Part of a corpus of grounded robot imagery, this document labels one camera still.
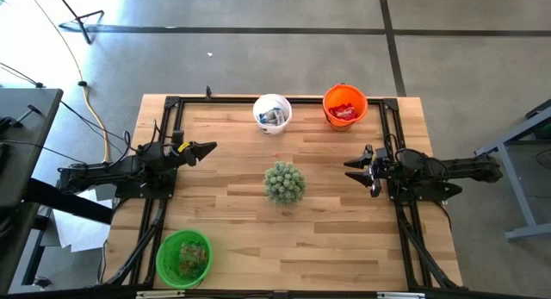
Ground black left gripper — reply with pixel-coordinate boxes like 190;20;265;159
161;129;219;171

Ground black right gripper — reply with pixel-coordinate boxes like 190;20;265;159
343;143;399;199

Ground green plastic bucket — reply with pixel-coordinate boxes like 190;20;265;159
155;228;214;290

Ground orange plastic bucket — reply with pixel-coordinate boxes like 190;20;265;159
322;83;369;132

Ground green potted artificial plant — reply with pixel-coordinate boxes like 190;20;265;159
263;161;307;207

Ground white plastic bucket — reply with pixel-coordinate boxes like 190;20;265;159
252;93;294;136

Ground black desk beam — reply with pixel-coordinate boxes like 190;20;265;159
23;178;114;225

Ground white paper sheets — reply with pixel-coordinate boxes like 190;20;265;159
52;187;114;253

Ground black stand base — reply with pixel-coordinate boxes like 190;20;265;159
52;0;106;45

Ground dark gray desk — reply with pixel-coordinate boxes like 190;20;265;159
0;87;65;291

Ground black clamp tool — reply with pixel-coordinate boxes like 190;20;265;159
0;103;43;134

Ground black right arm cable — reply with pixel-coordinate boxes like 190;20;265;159
381;133;427;163

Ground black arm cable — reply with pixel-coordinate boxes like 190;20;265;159
122;120;173;162
381;133;427;163

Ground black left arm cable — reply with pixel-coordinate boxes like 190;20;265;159
122;120;173;162

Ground black cable bundle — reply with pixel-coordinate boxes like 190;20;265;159
102;198;169;287
395;203;457;290

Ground yellow extension cable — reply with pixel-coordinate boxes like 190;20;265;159
24;0;111;165

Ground white table bracket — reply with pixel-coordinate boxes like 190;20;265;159
135;290;187;299
377;291;426;299

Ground blue-gray table frame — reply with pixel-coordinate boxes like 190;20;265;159
474;96;551;242

